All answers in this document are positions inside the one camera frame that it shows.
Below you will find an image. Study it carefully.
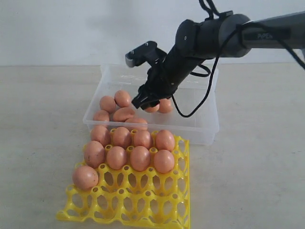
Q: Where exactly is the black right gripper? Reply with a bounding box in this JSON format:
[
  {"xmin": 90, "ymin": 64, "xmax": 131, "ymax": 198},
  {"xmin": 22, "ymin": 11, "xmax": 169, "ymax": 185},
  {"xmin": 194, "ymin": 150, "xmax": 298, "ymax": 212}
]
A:
[{"xmin": 132, "ymin": 61, "xmax": 188, "ymax": 110}]

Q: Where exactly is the brown egg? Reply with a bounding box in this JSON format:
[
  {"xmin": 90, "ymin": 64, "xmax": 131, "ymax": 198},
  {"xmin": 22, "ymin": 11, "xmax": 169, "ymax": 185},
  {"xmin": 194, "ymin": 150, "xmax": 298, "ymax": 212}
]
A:
[
  {"xmin": 125, "ymin": 117, "xmax": 147, "ymax": 124},
  {"xmin": 145, "ymin": 104, "xmax": 160, "ymax": 113},
  {"xmin": 114, "ymin": 90, "xmax": 131, "ymax": 108},
  {"xmin": 106, "ymin": 146, "xmax": 128, "ymax": 170},
  {"xmin": 99, "ymin": 95, "xmax": 116, "ymax": 114},
  {"xmin": 112, "ymin": 107, "xmax": 135, "ymax": 122},
  {"xmin": 83, "ymin": 141, "xmax": 105, "ymax": 168},
  {"xmin": 72, "ymin": 166, "xmax": 99, "ymax": 191},
  {"xmin": 133, "ymin": 130, "xmax": 153, "ymax": 149},
  {"xmin": 90, "ymin": 125, "xmax": 111, "ymax": 146},
  {"xmin": 153, "ymin": 150, "xmax": 174, "ymax": 174},
  {"xmin": 93, "ymin": 110, "xmax": 110, "ymax": 122},
  {"xmin": 158, "ymin": 98, "xmax": 173, "ymax": 114},
  {"xmin": 155, "ymin": 130, "xmax": 175, "ymax": 151},
  {"xmin": 112, "ymin": 127, "xmax": 132, "ymax": 149},
  {"xmin": 130, "ymin": 146, "xmax": 151, "ymax": 172}
]

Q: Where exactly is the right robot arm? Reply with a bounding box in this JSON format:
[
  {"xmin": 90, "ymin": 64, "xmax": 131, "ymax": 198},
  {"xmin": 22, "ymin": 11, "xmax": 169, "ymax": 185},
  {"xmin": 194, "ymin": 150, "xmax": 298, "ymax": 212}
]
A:
[{"xmin": 125, "ymin": 11, "xmax": 305, "ymax": 109}]

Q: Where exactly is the clear plastic container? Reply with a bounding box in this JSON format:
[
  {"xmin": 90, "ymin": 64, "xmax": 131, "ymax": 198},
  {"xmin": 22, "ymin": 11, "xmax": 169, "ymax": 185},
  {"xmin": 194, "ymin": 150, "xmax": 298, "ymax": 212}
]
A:
[{"xmin": 83, "ymin": 63, "xmax": 219, "ymax": 145}]

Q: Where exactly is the yellow plastic egg tray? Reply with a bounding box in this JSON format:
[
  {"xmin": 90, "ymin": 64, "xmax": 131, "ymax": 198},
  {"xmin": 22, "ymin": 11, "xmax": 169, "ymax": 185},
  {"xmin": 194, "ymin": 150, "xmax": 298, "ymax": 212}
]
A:
[{"xmin": 56, "ymin": 136, "xmax": 191, "ymax": 229}]

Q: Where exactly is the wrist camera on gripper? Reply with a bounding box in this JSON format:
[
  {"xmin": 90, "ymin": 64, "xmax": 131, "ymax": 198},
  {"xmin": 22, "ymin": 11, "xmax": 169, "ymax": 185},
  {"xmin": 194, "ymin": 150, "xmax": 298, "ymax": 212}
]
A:
[{"xmin": 125, "ymin": 41, "xmax": 167, "ymax": 68}]

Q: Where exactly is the black cable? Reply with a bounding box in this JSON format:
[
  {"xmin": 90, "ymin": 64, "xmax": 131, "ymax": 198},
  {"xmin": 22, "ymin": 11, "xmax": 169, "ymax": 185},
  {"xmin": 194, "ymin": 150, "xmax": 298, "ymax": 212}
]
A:
[{"xmin": 171, "ymin": 0, "xmax": 305, "ymax": 118}]

